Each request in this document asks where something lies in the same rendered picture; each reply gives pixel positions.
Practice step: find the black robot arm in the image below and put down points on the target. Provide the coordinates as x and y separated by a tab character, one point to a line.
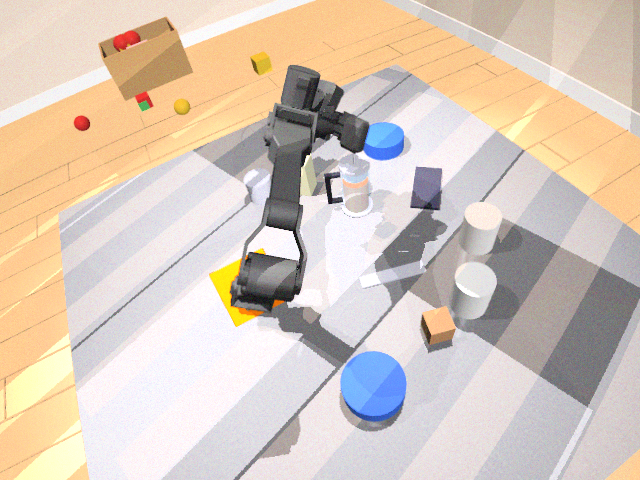
289	133

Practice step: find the blue cylinder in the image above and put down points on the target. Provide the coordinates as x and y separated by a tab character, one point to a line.
385	141
373	386

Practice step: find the white cylinder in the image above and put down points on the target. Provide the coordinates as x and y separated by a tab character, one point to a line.
473	286
481	223

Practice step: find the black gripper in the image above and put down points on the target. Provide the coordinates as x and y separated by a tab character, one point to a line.
350	130

